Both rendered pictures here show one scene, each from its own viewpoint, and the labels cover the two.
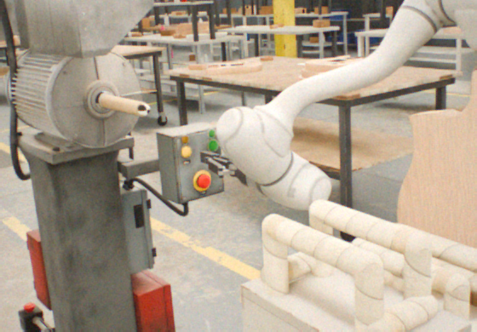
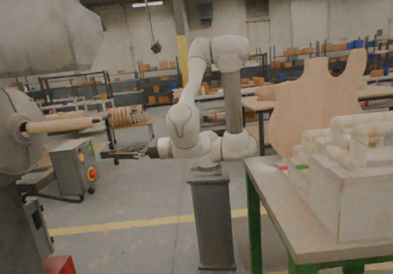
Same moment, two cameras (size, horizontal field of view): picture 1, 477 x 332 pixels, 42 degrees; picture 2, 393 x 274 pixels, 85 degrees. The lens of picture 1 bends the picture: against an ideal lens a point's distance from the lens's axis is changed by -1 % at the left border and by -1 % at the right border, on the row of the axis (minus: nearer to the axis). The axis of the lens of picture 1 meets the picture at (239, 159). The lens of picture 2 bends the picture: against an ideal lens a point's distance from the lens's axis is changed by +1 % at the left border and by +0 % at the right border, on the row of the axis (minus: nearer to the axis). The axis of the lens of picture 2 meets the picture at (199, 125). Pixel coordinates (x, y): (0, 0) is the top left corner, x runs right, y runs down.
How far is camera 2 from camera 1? 95 cm
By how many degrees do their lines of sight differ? 52
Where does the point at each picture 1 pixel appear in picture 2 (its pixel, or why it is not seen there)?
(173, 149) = (73, 158)
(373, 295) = not seen: outside the picture
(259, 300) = (361, 179)
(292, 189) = (201, 145)
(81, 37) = (74, 49)
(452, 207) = (302, 120)
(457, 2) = (222, 52)
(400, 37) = (200, 69)
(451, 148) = (300, 95)
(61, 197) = not seen: outside the picture
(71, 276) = not seen: outside the picture
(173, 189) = (75, 186)
